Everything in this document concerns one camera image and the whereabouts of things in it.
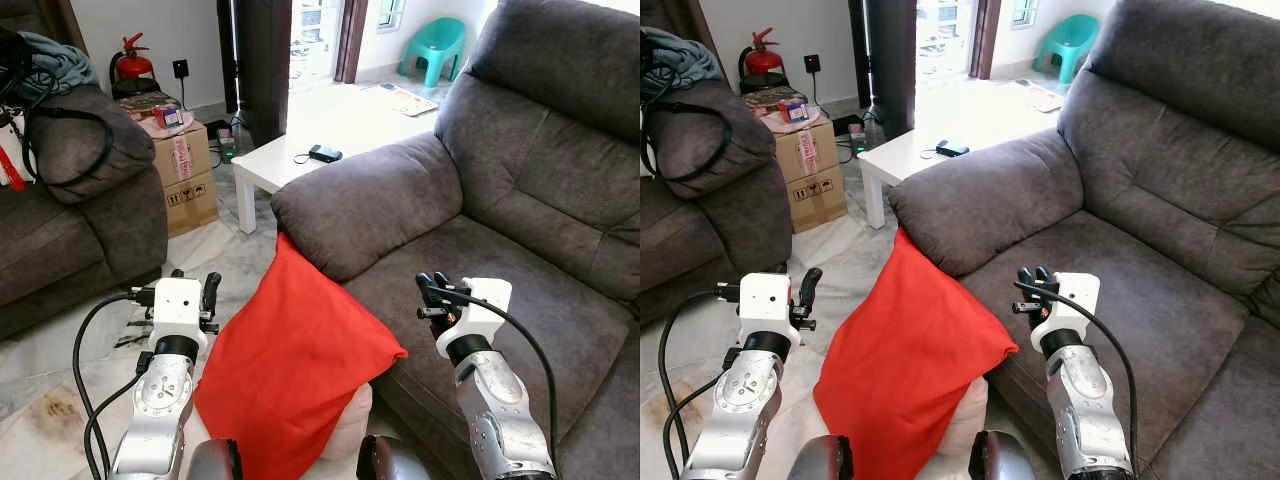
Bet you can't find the red fire extinguisher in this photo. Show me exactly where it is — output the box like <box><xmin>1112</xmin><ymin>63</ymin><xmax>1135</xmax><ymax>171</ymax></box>
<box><xmin>110</xmin><ymin>33</ymin><xmax>159</xmax><ymax>99</ymax></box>
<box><xmin>738</xmin><ymin>28</ymin><xmax>786</xmax><ymax>93</ymax></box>

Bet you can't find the blue grey cloth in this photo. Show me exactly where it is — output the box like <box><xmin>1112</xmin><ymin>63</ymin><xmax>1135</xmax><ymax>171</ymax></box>
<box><xmin>640</xmin><ymin>27</ymin><xmax>719</xmax><ymax>96</ymax></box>
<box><xmin>15</xmin><ymin>30</ymin><xmax>101</xmax><ymax>101</ymax></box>

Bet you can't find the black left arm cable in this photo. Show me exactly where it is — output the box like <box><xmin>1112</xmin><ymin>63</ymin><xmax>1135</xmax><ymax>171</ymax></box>
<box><xmin>72</xmin><ymin>290</ymin><xmax>161</xmax><ymax>480</ymax></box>
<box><xmin>657</xmin><ymin>288</ymin><xmax>746</xmax><ymax>480</ymax></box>

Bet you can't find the brown wooden door frame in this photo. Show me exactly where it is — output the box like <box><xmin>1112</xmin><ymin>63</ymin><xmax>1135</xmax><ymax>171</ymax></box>
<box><xmin>335</xmin><ymin>0</ymin><xmax>369</xmax><ymax>83</ymax></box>
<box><xmin>968</xmin><ymin>0</ymin><xmax>1001</xmax><ymax>79</ymax></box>

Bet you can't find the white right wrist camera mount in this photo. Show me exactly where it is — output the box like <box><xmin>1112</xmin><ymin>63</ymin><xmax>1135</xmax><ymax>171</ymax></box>
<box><xmin>1030</xmin><ymin>272</ymin><xmax>1101</xmax><ymax>351</ymax></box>
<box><xmin>437</xmin><ymin>278</ymin><xmax>513</xmax><ymax>359</ymax></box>

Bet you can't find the black power strip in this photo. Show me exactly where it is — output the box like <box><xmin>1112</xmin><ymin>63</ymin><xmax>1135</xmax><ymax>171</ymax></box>
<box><xmin>833</xmin><ymin>113</ymin><xmax>871</xmax><ymax>159</ymax></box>
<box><xmin>205</xmin><ymin>120</ymin><xmax>241</xmax><ymax>163</ymax></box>

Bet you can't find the cardboard box with red tape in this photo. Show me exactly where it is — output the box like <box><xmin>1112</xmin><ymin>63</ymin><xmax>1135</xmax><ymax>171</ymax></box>
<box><xmin>150</xmin><ymin>118</ymin><xmax>214</xmax><ymax>186</ymax></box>
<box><xmin>775</xmin><ymin>112</ymin><xmax>841</xmax><ymax>181</ymax></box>

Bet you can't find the white low table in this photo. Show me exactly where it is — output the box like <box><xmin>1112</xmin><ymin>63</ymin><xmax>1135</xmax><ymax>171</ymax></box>
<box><xmin>857</xmin><ymin>90</ymin><xmax>1076</xmax><ymax>229</ymax></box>
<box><xmin>232</xmin><ymin>95</ymin><xmax>451</xmax><ymax>234</ymax></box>

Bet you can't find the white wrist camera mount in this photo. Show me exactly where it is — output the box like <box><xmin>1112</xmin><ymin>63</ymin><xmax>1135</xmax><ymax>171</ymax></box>
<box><xmin>437</xmin><ymin>278</ymin><xmax>513</xmax><ymax>359</ymax></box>
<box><xmin>150</xmin><ymin>277</ymin><xmax>206</xmax><ymax>351</ymax></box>
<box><xmin>737</xmin><ymin>272</ymin><xmax>793</xmax><ymax>346</ymax></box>
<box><xmin>1030</xmin><ymin>272</ymin><xmax>1101</xmax><ymax>351</ymax></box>

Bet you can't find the dark grey fabric sofa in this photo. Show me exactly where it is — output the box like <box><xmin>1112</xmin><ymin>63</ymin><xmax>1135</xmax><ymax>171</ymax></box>
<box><xmin>270</xmin><ymin>0</ymin><xmax>641</xmax><ymax>480</ymax></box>
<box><xmin>888</xmin><ymin>0</ymin><xmax>1280</xmax><ymax>480</ymax></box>

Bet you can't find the grey right robot leg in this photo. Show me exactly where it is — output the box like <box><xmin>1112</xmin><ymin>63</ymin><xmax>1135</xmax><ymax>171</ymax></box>
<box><xmin>357</xmin><ymin>434</ymin><xmax>431</xmax><ymax>480</ymax></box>
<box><xmin>968</xmin><ymin>430</ymin><xmax>1036</xmax><ymax>480</ymax></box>

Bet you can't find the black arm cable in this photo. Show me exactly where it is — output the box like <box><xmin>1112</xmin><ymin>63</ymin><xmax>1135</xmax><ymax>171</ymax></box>
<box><xmin>657</xmin><ymin>288</ymin><xmax>746</xmax><ymax>480</ymax></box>
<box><xmin>72</xmin><ymin>290</ymin><xmax>161</xmax><ymax>480</ymax></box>
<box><xmin>1013</xmin><ymin>280</ymin><xmax>1140</xmax><ymax>476</ymax></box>
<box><xmin>425</xmin><ymin>285</ymin><xmax>558</xmax><ymax>441</ymax></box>

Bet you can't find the patterned round tray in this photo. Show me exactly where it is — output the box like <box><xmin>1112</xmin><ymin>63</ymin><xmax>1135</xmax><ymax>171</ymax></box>
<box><xmin>745</xmin><ymin>85</ymin><xmax>811</xmax><ymax>112</ymax></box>
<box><xmin>120</xmin><ymin>90</ymin><xmax>186</xmax><ymax>117</ymax></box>

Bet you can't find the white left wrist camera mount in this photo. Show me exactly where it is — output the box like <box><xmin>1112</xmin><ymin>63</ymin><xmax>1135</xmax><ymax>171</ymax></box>
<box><xmin>150</xmin><ymin>277</ymin><xmax>206</xmax><ymax>351</ymax></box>
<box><xmin>737</xmin><ymin>272</ymin><xmax>793</xmax><ymax>346</ymax></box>

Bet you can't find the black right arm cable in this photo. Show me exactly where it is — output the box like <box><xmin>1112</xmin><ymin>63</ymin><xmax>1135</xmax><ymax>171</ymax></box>
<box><xmin>1013</xmin><ymin>280</ymin><xmax>1140</xmax><ymax>476</ymax></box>
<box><xmin>425</xmin><ymin>285</ymin><xmax>558</xmax><ymax>441</ymax></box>

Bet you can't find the red pillow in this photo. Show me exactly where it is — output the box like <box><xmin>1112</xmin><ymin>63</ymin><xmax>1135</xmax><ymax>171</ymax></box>
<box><xmin>193</xmin><ymin>232</ymin><xmax>409</xmax><ymax>480</ymax></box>
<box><xmin>813</xmin><ymin>228</ymin><xmax>1019</xmax><ymax>480</ymax></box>

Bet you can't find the dark grey armchair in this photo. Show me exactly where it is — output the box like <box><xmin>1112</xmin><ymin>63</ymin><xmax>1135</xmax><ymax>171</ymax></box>
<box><xmin>640</xmin><ymin>75</ymin><xmax>786</xmax><ymax>326</ymax></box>
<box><xmin>0</xmin><ymin>85</ymin><xmax>169</xmax><ymax>341</ymax></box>

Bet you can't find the teal plastic stool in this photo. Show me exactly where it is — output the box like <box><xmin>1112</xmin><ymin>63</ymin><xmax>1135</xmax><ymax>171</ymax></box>
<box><xmin>1033</xmin><ymin>13</ymin><xmax>1101</xmax><ymax>84</ymax></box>
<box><xmin>400</xmin><ymin>17</ymin><xmax>467</xmax><ymax>88</ymax></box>

